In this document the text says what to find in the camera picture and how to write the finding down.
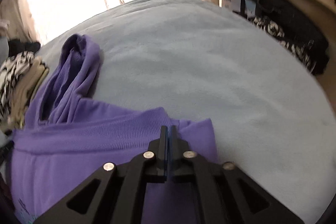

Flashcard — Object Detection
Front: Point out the light blue fleece blanket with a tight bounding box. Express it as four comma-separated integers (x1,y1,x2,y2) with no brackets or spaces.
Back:
39,0,335,223

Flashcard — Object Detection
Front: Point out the black white graffiti folded garment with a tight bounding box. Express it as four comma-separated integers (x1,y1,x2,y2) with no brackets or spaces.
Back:
1,51,35,122

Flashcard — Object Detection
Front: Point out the cream folded garment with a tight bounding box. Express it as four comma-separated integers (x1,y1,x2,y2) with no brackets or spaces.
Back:
7,56,50,129

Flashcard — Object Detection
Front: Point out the purple hoodie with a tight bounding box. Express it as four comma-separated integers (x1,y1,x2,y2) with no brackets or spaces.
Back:
7,34,218,223

